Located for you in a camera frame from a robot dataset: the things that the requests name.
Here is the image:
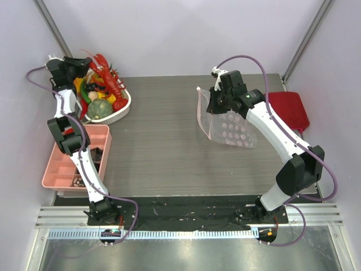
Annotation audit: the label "yellow toy lemon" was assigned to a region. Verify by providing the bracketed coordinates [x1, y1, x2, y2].
[97, 91, 116, 104]

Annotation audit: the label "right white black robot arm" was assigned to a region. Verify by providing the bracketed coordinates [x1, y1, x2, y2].
[198, 67, 325, 223]

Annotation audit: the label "green toy pumpkin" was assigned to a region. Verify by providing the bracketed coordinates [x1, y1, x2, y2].
[87, 99, 113, 119]

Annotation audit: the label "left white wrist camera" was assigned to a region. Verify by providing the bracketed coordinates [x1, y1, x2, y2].
[46, 55, 63, 69]

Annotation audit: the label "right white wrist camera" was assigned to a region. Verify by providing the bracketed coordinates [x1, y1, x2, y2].
[211, 67, 228, 91]

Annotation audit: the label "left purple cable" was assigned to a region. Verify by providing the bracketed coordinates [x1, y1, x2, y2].
[26, 66, 139, 245]

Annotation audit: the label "clear zip top bag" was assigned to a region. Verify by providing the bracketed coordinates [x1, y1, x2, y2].
[196, 86, 257, 148]

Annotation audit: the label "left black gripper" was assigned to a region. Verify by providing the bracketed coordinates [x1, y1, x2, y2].
[61, 57, 91, 82]

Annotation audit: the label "yellow orange toy pepper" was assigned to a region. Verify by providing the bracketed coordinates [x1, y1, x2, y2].
[73, 78, 84, 97]

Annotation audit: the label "red toy chili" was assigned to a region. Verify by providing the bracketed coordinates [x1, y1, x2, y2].
[80, 98, 88, 120]

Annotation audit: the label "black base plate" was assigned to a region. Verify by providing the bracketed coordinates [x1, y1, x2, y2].
[53, 194, 323, 233]

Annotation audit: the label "green toy chili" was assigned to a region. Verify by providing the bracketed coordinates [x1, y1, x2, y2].
[80, 81, 91, 104]

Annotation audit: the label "black toy grapes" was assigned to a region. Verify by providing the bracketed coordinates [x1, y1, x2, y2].
[84, 82, 108, 94]

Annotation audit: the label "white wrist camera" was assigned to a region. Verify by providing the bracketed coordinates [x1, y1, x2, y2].
[211, 67, 228, 91]
[46, 55, 63, 69]

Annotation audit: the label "red folded cloth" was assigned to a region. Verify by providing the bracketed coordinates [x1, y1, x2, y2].
[268, 91, 310, 134]

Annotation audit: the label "white plastic basket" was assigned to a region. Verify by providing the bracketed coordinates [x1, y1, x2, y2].
[78, 88, 131, 125]

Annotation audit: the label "red plastic lobster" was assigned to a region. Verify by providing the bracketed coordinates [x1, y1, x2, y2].
[84, 52, 129, 112]

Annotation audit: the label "beige toy garlic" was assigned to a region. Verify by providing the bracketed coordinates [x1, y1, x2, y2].
[88, 91, 99, 102]

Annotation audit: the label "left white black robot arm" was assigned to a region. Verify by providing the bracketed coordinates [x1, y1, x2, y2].
[46, 57, 120, 225]

